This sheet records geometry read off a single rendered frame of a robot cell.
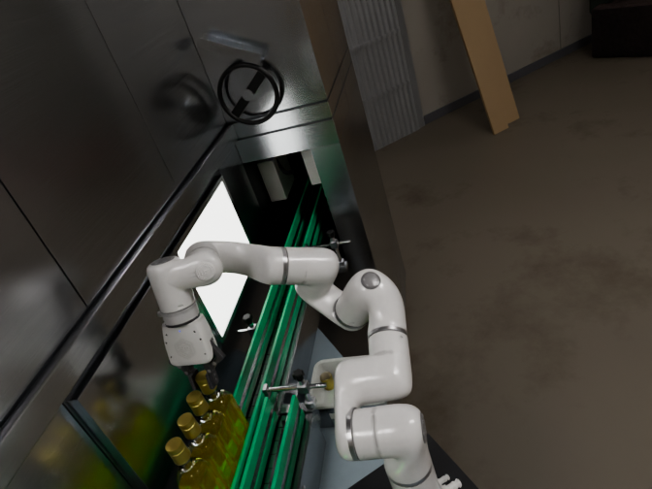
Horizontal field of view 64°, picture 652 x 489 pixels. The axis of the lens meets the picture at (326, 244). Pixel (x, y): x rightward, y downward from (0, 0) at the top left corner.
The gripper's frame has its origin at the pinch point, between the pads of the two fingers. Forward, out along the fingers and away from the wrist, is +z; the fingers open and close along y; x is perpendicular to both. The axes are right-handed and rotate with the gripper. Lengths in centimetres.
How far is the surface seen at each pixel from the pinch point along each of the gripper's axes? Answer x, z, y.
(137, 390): -7.0, -2.9, -11.8
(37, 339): -21.9, -24.5, -14.7
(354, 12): 362, -100, -4
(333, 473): 12.1, 38.3, 18.7
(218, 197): 58, -29, -13
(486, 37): 385, -57, 94
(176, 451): -18.1, 4.3, 1.3
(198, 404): -6.6, 1.9, 1.3
